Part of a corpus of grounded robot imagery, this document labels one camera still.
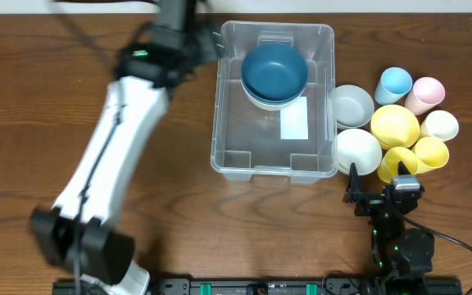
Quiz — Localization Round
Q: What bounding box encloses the pink cup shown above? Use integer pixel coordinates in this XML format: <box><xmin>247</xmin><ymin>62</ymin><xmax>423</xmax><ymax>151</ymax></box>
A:
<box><xmin>404</xmin><ymin>77</ymin><xmax>446</xmax><ymax>116</ymax></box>

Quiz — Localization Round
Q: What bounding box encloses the cream white cup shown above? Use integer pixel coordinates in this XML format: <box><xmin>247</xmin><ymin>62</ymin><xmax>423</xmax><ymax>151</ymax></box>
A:
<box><xmin>420</xmin><ymin>110</ymin><xmax>459</xmax><ymax>142</ymax></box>

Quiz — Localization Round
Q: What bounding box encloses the yellow cup right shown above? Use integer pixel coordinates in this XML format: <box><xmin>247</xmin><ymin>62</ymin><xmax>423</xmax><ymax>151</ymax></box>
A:
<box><xmin>412</xmin><ymin>137</ymin><xmax>450</xmax><ymax>174</ymax></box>

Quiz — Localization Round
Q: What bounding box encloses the white label in container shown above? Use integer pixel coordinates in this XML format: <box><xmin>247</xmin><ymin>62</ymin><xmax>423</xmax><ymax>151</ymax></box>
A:
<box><xmin>280</xmin><ymin>97</ymin><xmax>309</xmax><ymax>140</ymax></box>

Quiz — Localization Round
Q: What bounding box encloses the dark blue bowl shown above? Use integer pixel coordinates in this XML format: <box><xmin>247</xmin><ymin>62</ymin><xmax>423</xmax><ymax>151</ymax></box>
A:
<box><xmin>241</xmin><ymin>80</ymin><xmax>306</xmax><ymax>105</ymax></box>
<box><xmin>241</xmin><ymin>43</ymin><xmax>309</xmax><ymax>99</ymax></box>

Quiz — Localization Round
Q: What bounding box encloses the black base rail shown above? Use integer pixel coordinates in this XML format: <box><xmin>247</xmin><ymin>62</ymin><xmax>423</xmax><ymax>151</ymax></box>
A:
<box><xmin>51</xmin><ymin>277</ymin><xmax>465</xmax><ymax>295</ymax></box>

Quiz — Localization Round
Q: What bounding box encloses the yellow small bowl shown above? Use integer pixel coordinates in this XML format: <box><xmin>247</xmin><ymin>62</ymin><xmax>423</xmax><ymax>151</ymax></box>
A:
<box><xmin>370</xmin><ymin>105</ymin><xmax>420</xmax><ymax>150</ymax></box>

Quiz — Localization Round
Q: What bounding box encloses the yellow cup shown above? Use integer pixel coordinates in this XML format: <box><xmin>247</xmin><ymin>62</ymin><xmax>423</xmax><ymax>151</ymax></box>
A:
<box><xmin>412</xmin><ymin>137</ymin><xmax>450</xmax><ymax>174</ymax></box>
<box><xmin>377</xmin><ymin>147</ymin><xmax>419</xmax><ymax>184</ymax></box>

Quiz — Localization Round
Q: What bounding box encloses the yellow cup front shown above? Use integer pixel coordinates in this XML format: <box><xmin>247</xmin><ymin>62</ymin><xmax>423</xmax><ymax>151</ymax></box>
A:
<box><xmin>377</xmin><ymin>147</ymin><xmax>419</xmax><ymax>184</ymax></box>

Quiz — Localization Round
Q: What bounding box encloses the white small bowl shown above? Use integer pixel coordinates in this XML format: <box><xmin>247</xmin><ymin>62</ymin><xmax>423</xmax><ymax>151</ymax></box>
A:
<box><xmin>337</xmin><ymin>129</ymin><xmax>383</xmax><ymax>175</ymax></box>

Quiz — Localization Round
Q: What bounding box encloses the light blue cup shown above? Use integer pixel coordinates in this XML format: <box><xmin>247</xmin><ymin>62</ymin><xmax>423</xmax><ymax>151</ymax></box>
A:
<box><xmin>374</xmin><ymin>67</ymin><xmax>413</xmax><ymax>105</ymax></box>

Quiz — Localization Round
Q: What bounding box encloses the cream beige bowl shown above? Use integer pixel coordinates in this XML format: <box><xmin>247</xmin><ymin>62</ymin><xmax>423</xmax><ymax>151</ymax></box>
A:
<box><xmin>243</xmin><ymin>88</ymin><xmax>302</xmax><ymax>111</ymax></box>

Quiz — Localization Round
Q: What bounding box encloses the grey small bowl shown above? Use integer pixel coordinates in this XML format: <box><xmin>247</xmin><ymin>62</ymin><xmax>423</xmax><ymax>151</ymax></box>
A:
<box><xmin>333</xmin><ymin>84</ymin><xmax>374</xmax><ymax>129</ymax></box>

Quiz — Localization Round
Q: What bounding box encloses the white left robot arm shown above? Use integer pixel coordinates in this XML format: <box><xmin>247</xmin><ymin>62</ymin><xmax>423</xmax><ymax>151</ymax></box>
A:
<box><xmin>29</xmin><ymin>20</ymin><xmax>221</xmax><ymax>294</ymax></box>

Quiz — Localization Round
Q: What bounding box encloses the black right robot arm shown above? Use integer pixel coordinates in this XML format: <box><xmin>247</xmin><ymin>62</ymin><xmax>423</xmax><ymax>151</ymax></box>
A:
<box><xmin>343</xmin><ymin>161</ymin><xmax>434</xmax><ymax>295</ymax></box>

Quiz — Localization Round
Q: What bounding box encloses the clear plastic storage container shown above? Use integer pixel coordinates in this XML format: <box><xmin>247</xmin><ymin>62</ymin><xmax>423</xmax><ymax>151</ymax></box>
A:
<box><xmin>211</xmin><ymin>20</ymin><xmax>338</xmax><ymax>184</ymax></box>

